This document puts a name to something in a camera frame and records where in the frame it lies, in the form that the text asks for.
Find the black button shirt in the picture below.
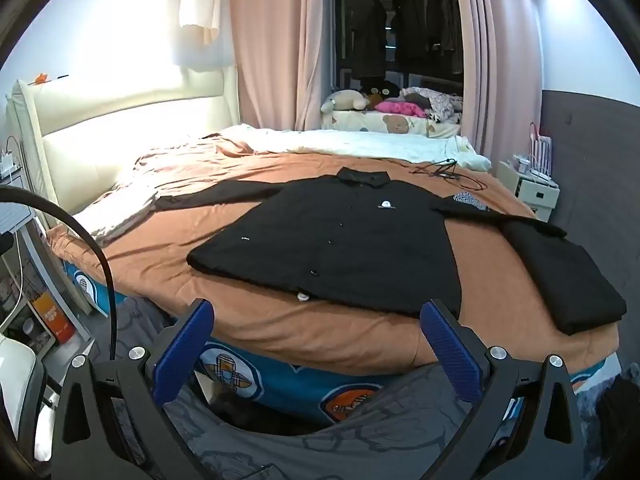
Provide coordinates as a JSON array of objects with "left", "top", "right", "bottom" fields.
[{"left": 155, "top": 167, "right": 568, "bottom": 318}]

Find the thin black cable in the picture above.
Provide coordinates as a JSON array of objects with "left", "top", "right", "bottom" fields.
[{"left": 410, "top": 157, "right": 488, "bottom": 191}]

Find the grey printed cloth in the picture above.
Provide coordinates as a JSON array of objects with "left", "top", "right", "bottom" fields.
[{"left": 107, "top": 295, "right": 526, "bottom": 480}]

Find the thick black cable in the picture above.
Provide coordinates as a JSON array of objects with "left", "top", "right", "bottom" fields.
[{"left": 0, "top": 185, "right": 121, "bottom": 356}]

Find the folded black garment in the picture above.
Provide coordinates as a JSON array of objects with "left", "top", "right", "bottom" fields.
[{"left": 500, "top": 220, "right": 628, "bottom": 336}]

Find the pink cloth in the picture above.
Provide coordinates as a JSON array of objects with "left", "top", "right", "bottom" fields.
[{"left": 375, "top": 100, "right": 431, "bottom": 119}]

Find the blue printed bed sheet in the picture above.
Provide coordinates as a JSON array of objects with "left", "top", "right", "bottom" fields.
[{"left": 60, "top": 255, "right": 621, "bottom": 446}]

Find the cream padded headboard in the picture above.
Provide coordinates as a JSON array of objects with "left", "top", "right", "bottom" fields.
[{"left": 5, "top": 67, "right": 241, "bottom": 231}]

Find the white hanging garment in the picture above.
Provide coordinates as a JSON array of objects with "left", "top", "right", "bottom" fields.
[{"left": 179, "top": 0, "right": 233, "bottom": 43}]

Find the white quilt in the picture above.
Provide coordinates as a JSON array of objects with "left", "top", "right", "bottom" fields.
[{"left": 220, "top": 124, "right": 493, "bottom": 171}]

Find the bear print bedding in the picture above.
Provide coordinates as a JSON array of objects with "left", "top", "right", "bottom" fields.
[{"left": 320, "top": 107, "right": 463, "bottom": 139}]

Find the pink curtain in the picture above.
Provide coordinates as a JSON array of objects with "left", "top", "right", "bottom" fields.
[
  {"left": 220, "top": 0, "right": 326, "bottom": 131},
  {"left": 450, "top": 0, "right": 543, "bottom": 161}
]

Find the white plush toy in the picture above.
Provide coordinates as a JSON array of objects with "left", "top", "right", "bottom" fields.
[{"left": 320, "top": 89, "right": 373, "bottom": 116}]

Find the brown bedspread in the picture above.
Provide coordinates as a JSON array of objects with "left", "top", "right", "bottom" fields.
[{"left": 45, "top": 137, "right": 621, "bottom": 376}]

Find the dark plush bear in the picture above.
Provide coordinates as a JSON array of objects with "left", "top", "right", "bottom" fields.
[{"left": 360, "top": 80, "right": 403, "bottom": 102}]

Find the white nightstand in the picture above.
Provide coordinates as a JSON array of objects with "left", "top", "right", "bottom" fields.
[{"left": 497, "top": 160, "right": 561, "bottom": 222}]

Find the white pillow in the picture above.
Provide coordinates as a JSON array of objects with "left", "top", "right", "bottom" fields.
[{"left": 75, "top": 185, "right": 161, "bottom": 247}]

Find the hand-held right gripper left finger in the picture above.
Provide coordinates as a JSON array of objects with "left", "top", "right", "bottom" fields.
[{"left": 50, "top": 298, "right": 216, "bottom": 480}]

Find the pink striped bag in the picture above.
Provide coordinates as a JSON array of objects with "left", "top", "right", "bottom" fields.
[{"left": 530, "top": 122, "right": 553, "bottom": 176}]

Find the patterned cloth pile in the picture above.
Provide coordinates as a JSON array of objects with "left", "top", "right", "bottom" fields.
[{"left": 400, "top": 86, "right": 463, "bottom": 123}]

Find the orange box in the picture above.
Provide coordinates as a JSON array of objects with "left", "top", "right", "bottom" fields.
[{"left": 27, "top": 292, "right": 76, "bottom": 346}]

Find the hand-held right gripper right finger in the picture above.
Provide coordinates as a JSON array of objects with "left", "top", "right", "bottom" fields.
[{"left": 420, "top": 299, "right": 581, "bottom": 480}]

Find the dark hanging coat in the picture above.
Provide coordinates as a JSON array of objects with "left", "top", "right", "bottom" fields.
[
  {"left": 425, "top": 0, "right": 461, "bottom": 76},
  {"left": 397, "top": 0, "right": 428, "bottom": 61},
  {"left": 350, "top": 0, "right": 388, "bottom": 81}
]

